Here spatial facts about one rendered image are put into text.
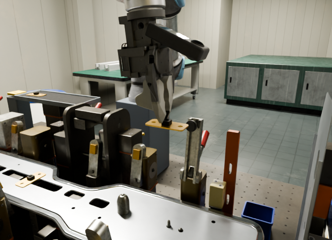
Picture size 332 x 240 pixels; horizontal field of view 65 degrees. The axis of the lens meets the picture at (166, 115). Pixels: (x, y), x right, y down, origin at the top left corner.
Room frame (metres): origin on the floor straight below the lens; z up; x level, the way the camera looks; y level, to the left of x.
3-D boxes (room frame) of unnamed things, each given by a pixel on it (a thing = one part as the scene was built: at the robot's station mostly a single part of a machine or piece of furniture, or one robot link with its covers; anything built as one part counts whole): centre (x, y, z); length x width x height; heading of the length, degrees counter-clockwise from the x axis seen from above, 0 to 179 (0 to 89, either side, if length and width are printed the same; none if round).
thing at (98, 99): (1.11, 0.47, 1.16); 0.37 x 0.14 x 0.02; 64
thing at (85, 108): (0.85, 0.23, 0.94); 0.18 x 0.13 x 0.49; 64
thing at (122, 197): (0.56, 0.11, 1.02); 0.03 x 0.03 x 0.07
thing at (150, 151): (0.76, 0.06, 0.88); 0.11 x 0.07 x 0.37; 154
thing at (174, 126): (0.51, 0.00, 1.25); 0.08 x 0.04 x 0.01; 64
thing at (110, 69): (4.85, 0.30, 0.50); 2.74 x 1.03 x 1.00; 150
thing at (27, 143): (0.93, 0.48, 0.89); 0.12 x 0.08 x 0.38; 154
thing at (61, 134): (0.91, 0.35, 0.89); 0.12 x 0.07 x 0.38; 154
